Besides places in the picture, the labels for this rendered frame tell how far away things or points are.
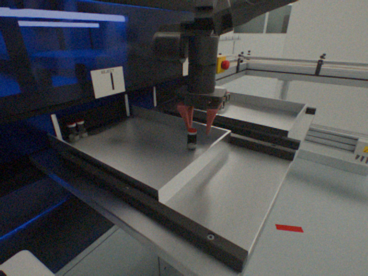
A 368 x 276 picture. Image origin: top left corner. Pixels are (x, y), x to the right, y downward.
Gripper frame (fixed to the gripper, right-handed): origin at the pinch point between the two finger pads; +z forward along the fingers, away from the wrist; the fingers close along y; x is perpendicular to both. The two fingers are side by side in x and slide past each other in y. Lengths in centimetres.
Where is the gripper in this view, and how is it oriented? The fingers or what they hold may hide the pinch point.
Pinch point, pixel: (198, 129)
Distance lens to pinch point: 49.2
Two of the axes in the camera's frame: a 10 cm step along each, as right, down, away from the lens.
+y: -9.4, -1.6, 2.9
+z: -0.1, 9.0, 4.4
